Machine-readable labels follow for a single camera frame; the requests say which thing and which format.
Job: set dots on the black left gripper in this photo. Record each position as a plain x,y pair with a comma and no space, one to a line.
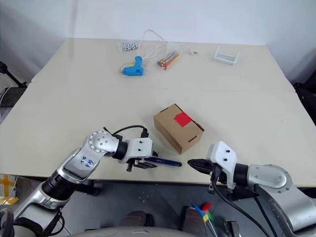
130,166

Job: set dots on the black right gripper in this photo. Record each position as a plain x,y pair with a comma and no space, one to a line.
218,174

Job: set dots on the blue pen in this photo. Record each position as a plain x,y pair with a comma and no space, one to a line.
165,162

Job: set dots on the brown cardboard box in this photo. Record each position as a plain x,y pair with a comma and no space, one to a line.
177,133

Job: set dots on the red tape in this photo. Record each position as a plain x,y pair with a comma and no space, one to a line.
183,119

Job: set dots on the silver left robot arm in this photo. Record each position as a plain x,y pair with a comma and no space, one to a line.
74,168

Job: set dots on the yellow floor tape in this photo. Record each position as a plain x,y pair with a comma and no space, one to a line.
7,187

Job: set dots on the colourful flag bundle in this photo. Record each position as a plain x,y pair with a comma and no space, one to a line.
205,209

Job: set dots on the dark rounded shape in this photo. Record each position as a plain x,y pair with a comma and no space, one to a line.
195,219

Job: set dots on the blue glue gun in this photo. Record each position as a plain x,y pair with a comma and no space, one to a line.
135,67

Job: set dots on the bag of colourful sticks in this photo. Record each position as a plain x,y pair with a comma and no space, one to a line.
169,60

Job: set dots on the bag of white dotted beads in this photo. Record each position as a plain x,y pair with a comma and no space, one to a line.
129,45

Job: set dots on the black floor mat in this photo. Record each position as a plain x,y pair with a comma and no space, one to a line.
11,96

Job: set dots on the black tripod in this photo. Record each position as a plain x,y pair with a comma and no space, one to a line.
11,76

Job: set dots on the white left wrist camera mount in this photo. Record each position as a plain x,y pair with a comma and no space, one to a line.
138,148

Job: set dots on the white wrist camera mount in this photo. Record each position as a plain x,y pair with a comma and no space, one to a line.
138,148
223,155

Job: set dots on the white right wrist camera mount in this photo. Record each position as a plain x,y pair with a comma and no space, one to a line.
223,155

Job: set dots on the small metal floor bracket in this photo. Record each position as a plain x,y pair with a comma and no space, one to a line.
232,228

